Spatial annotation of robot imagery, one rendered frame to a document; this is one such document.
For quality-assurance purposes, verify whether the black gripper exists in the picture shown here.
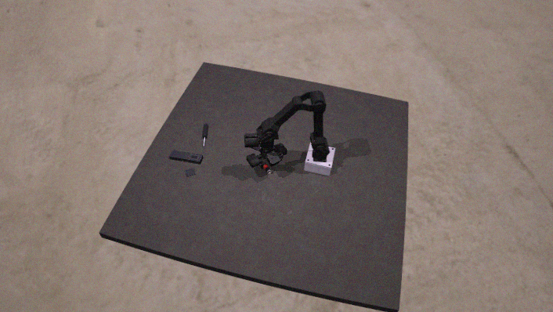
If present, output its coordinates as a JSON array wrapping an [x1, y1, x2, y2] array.
[[247, 143, 287, 169]]

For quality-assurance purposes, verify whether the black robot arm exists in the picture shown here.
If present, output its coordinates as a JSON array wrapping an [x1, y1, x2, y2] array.
[[244, 91, 330, 166]]

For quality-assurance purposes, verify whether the black-handled screwdriver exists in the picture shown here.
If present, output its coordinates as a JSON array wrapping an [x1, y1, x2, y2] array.
[[203, 123, 208, 142]]

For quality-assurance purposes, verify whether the black and red battery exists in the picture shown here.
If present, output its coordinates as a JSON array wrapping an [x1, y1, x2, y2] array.
[[263, 162, 272, 174]]

